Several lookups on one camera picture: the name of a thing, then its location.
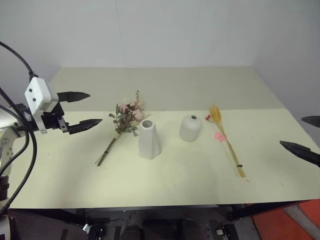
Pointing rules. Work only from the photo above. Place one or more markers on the pink rose bouquet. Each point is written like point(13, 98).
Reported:
point(127, 115)

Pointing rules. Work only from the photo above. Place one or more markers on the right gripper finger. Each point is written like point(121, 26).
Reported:
point(301, 151)
point(312, 119)

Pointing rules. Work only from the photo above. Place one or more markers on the round white vase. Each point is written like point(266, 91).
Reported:
point(190, 128)

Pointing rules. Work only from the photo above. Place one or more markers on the orange floor mat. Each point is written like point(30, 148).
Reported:
point(287, 226)

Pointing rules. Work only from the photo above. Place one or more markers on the yellow wheat bouquet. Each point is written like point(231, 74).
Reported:
point(220, 125)

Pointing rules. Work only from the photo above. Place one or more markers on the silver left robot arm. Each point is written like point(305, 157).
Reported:
point(5, 140)

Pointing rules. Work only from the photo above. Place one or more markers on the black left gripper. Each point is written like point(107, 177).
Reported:
point(51, 120)

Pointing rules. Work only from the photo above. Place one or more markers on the tall white faceted vase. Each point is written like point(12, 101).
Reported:
point(149, 141)

